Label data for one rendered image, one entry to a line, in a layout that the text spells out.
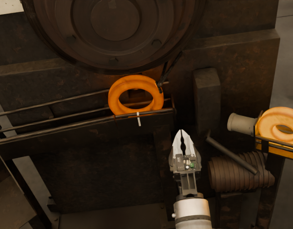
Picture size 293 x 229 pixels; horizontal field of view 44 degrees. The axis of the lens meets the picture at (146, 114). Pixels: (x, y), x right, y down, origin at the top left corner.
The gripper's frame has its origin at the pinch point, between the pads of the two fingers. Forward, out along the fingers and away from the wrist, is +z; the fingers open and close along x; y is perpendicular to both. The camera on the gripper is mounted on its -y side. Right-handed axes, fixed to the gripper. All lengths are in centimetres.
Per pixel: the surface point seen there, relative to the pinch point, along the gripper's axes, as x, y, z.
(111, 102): 21.1, -3.6, 16.0
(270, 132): -27.2, -6.3, 0.5
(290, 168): -55, -82, 13
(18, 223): 51, -10, -19
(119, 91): 17.7, 0.3, 17.2
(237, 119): -18.6, -8.0, 6.9
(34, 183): 79, -85, 19
